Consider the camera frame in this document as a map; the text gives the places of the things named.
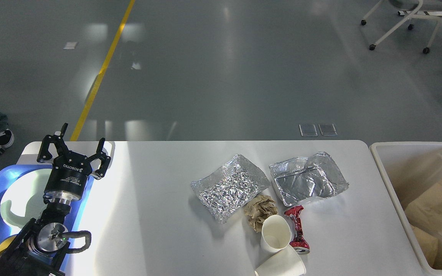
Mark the brown paper in bin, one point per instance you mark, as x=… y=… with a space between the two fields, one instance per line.
x=428 y=244

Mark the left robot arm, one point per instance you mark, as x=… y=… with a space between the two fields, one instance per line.
x=41 y=246

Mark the crumpled foil sheet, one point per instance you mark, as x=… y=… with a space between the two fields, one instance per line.
x=230 y=187

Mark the white paper cup upright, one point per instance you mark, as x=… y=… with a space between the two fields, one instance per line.
x=275 y=234

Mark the floor outlet cover right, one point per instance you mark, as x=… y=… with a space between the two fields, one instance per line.
x=328 y=129

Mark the white paper cup lying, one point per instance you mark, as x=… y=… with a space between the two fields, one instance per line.
x=284 y=263

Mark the crumpled brown paper ball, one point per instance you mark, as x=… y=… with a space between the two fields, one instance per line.
x=259 y=209

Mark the flattened foil tray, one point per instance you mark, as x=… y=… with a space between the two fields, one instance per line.
x=304 y=178

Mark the floor outlet cover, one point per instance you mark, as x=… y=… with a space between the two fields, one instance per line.
x=308 y=130
x=328 y=129

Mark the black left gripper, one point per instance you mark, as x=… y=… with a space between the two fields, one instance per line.
x=68 y=178

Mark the dark grey mug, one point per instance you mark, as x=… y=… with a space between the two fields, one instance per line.
x=6 y=243

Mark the crushed red soda can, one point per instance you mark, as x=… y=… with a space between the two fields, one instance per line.
x=298 y=242

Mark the floor outlet cover left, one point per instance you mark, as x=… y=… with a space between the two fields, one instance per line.
x=308 y=130

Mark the beige waste bin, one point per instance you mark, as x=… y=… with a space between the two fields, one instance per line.
x=408 y=168

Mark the brown paper bag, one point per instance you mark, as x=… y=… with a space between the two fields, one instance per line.
x=432 y=211

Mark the white office chair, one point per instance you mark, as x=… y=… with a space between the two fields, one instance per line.
x=414 y=9

